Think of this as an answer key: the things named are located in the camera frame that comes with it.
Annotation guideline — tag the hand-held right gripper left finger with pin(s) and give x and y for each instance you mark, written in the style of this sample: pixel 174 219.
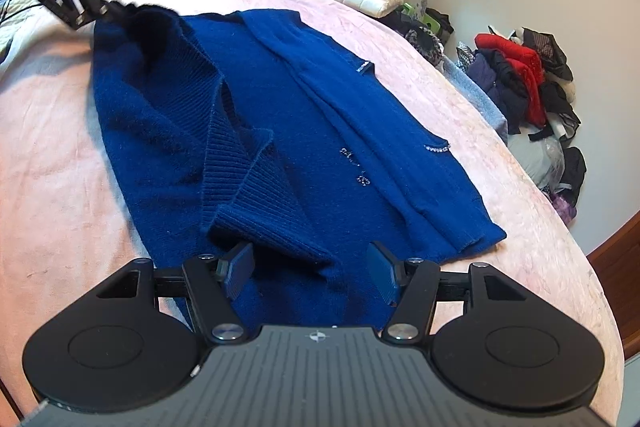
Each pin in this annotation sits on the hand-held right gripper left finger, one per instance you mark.
pixel 240 269

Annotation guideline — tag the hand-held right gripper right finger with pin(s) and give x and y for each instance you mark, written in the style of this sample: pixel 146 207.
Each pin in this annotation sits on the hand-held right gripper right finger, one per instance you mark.
pixel 382 274

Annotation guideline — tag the blue knit sweater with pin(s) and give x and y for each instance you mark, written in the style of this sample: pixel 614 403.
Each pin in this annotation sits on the blue knit sweater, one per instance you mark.
pixel 300 107

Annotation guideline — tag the dark patterned clothes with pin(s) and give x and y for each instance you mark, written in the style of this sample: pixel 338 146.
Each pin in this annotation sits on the dark patterned clothes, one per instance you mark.
pixel 420 42

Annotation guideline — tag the pile of clothes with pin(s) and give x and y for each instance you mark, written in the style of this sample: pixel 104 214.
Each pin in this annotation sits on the pile of clothes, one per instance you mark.
pixel 515 72

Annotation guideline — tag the grey quilted bedding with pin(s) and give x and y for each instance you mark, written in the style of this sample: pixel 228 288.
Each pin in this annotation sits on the grey quilted bedding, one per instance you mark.
pixel 12 39

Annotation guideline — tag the light blue towel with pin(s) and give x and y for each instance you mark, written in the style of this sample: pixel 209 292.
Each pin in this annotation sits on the light blue towel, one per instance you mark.
pixel 480 102

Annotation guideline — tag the brown wooden door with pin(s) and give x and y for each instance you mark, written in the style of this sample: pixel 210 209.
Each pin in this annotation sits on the brown wooden door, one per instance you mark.
pixel 620 252

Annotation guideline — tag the green item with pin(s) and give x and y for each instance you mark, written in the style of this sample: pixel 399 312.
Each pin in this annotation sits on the green item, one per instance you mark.
pixel 430 21

